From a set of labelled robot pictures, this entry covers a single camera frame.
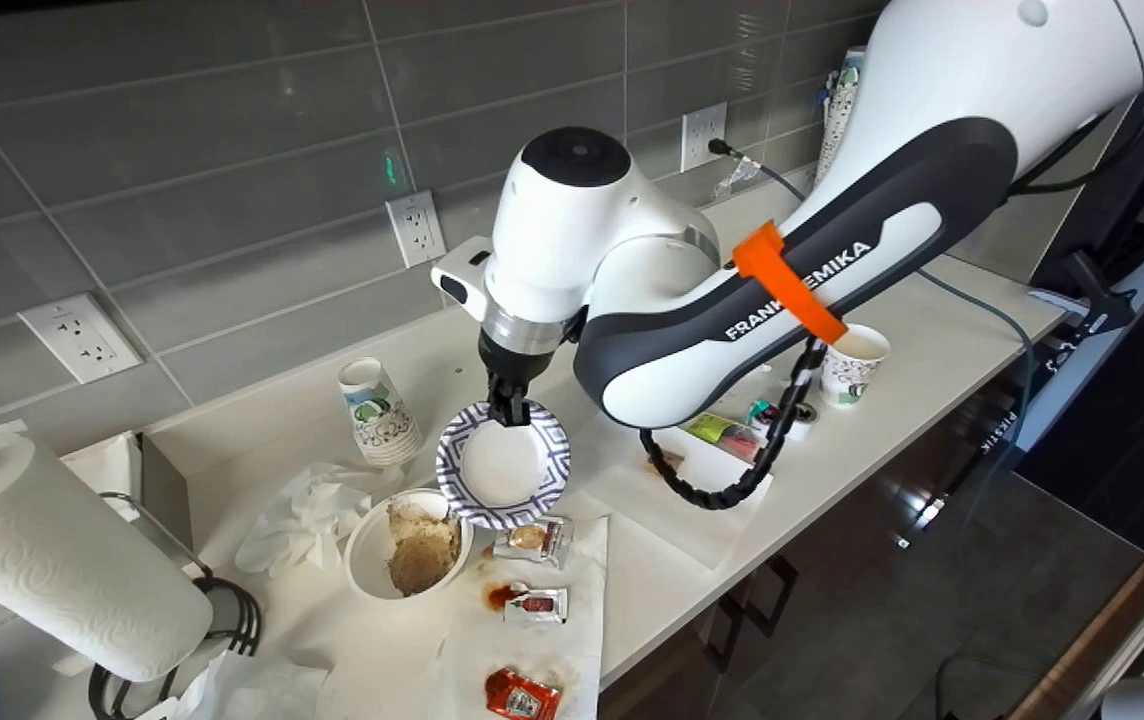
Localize white round bowl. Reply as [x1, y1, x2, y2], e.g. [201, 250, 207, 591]
[339, 484, 476, 604]

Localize dark wood base cabinet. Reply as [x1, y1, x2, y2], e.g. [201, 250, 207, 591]
[597, 358, 1068, 720]

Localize blue grey robot stand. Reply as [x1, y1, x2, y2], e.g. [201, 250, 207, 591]
[1006, 56, 1144, 464]

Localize clear packet red sauce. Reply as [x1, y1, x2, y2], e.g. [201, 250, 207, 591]
[479, 575, 570, 628]

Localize white double wall outlet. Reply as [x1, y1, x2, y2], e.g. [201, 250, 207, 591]
[676, 101, 732, 171]

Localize black paper towel holder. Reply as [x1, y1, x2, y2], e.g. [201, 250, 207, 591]
[83, 484, 267, 720]

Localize white paper towel roll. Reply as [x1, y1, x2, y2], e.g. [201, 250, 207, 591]
[0, 420, 214, 687]

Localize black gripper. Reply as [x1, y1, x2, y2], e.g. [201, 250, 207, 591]
[476, 332, 563, 433]

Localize blue patterned paper plate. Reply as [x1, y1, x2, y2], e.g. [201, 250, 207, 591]
[432, 398, 575, 535]

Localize clear plastic cable tag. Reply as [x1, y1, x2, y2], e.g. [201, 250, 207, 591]
[718, 148, 772, 191]

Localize wooden frame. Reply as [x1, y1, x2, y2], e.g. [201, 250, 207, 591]
[1002, 527, 1144, 720]

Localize green flat packet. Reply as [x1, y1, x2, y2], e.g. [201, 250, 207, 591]
[684, 414, 739, 448]

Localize clear packet brown sauce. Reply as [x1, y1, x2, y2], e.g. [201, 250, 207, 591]
[486, 517, 570, 569]

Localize floral paper cup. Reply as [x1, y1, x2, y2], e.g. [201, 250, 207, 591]
[335, 354, 421, 474]
[820, 326, 894, 414]

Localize grey blue power cable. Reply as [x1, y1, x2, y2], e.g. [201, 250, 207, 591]
[707, 132, 1046, 464]

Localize beige crumbly food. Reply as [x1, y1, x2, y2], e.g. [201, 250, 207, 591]
[386, 513, 465, 598]

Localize packaged snacks on board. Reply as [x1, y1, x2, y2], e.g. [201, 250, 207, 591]
[425, 513, 616, 720]

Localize crumpled clear plastic wrap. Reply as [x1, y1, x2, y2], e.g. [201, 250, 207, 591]
[231, 456, 396, 580]

